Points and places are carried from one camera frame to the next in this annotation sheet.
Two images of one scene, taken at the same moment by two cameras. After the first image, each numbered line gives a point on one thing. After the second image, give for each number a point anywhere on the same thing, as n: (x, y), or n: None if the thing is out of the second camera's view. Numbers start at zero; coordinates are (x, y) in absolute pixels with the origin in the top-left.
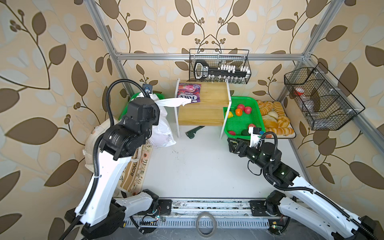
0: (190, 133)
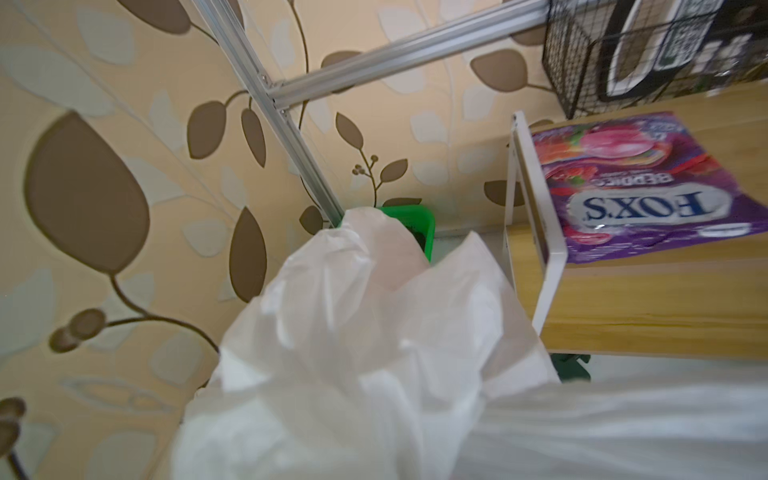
0: (568, 369)
